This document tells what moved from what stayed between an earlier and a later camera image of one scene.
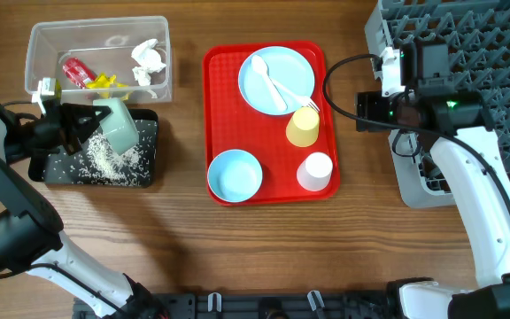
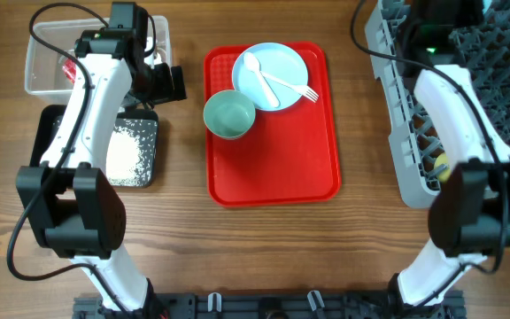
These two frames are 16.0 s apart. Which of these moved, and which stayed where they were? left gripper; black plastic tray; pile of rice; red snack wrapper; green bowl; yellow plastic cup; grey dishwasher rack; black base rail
Moved: pile of rice; left gripper; green bowl; yellow plastic cup
Stayed: red snack wrapper; black plastic tray; grey dishwasher rack; black base rail
